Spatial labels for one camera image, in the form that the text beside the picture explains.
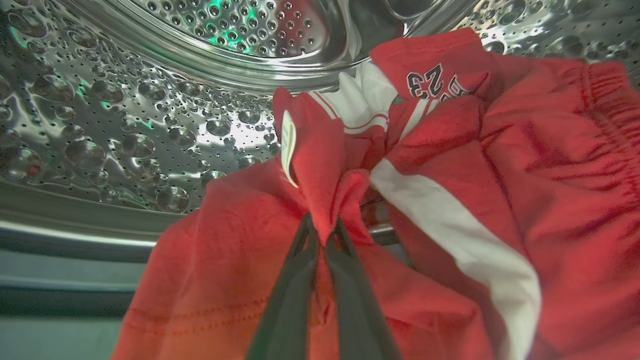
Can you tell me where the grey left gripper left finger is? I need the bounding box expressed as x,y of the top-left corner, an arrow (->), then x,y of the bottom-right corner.
245,212 -> 321,360

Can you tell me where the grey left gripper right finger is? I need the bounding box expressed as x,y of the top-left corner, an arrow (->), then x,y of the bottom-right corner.
325,216 -> 401,360

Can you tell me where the red white sports garment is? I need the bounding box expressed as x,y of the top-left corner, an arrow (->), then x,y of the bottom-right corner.
111,27 -> 640,360

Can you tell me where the white front-load washing machine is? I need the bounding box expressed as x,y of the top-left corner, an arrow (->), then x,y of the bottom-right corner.
0,0 -> 640,360

